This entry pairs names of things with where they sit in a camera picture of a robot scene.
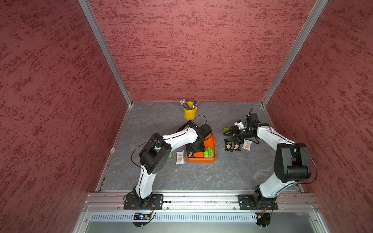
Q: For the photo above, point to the white cookie packet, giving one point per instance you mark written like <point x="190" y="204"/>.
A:
<point x="179" y="157"/>

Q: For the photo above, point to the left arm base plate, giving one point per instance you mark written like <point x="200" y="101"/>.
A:
<point x="133" y="202"/>

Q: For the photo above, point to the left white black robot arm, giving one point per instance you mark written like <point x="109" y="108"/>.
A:
<point x="154" y="155"/>

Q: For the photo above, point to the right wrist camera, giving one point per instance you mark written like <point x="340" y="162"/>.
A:
<point x="252" y="119"/>

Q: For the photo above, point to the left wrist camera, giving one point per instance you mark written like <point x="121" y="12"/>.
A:
<point x="207" y="131"/>

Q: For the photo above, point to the orange storage box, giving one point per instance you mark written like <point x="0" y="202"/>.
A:
<point x="199" y="157"/>

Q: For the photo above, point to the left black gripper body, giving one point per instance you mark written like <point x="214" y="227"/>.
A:
<point x="196" y="146"/>

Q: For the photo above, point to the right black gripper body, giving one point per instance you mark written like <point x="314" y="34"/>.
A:
<point x="241" y="134"/>

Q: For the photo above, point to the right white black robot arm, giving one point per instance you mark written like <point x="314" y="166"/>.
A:
<point x="291" y="164"/>

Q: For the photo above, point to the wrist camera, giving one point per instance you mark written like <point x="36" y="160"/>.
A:
<point x="207" y="131"/>
<point x="252" y="119"/>

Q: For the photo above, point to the white cookie packet outside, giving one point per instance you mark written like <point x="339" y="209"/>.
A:
<point x="247" y="145"/>

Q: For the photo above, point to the yellow pencil cup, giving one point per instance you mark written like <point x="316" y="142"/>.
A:
<point x="190" y="114"/>

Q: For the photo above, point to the coloured pencils bunch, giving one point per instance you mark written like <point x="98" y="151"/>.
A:
<point x="189" y="105"/>

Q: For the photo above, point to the aluminium front rail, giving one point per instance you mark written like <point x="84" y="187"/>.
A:
<point x="201" y="201"/>

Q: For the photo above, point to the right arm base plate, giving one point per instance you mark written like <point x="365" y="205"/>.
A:
<point x="244" y="201"/>

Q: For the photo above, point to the black cookie packet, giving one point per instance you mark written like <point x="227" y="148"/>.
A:
<point x="191" y="154"/>
<point x="236" y="146"/>
<point x="228" y="145"/>

